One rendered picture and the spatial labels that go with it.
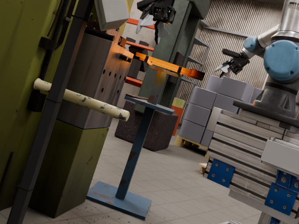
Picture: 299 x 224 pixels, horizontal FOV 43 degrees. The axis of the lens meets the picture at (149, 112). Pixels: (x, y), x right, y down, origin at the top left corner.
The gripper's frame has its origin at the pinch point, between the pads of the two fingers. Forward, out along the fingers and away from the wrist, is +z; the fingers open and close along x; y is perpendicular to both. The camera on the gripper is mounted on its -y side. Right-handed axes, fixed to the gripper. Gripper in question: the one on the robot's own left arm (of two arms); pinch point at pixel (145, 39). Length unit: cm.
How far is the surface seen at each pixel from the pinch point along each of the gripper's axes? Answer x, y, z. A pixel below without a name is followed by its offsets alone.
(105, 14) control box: -26.2, 0.8, -0.8
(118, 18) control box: -23.1, 3.9, -1.1
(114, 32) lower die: 30, -43, -4
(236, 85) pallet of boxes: 442, -137, -29
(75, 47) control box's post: -19.4, -14.7, 12.0
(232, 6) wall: 819, -373, -258
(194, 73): 85, -21, 1
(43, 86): -7, -39, 31
